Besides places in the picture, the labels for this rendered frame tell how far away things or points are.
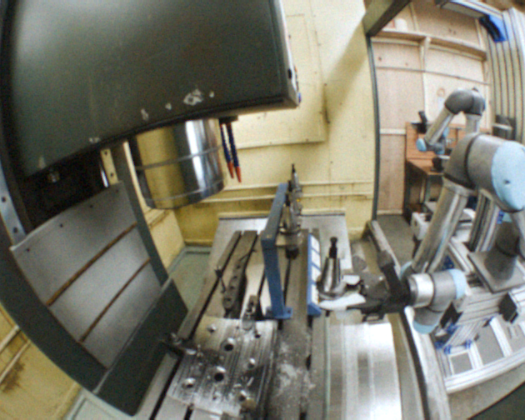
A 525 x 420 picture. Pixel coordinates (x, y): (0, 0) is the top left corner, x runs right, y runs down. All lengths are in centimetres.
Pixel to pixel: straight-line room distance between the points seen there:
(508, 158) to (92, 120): 64
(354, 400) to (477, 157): 77
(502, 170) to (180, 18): 51
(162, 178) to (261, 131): 108
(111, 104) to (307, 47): 121
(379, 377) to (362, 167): 113
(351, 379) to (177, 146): 85
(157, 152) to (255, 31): 20
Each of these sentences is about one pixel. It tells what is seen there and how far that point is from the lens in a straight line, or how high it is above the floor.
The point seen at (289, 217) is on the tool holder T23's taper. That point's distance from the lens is 60.
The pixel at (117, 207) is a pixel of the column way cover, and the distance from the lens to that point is 84.
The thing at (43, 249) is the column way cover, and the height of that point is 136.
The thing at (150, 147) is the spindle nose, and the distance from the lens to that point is 32.
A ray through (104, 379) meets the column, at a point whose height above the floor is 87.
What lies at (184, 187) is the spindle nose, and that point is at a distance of 32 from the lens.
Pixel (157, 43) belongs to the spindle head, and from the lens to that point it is 27.
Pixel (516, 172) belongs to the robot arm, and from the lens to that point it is 47.
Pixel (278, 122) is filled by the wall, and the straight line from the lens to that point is 134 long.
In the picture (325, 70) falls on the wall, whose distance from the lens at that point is 136.
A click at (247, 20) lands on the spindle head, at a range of 23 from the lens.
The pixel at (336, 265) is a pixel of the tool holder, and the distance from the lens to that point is 41.
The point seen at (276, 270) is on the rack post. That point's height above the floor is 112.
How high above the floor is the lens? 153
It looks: 24 degrees down
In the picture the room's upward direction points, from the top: 8 degrees counter-clockwise
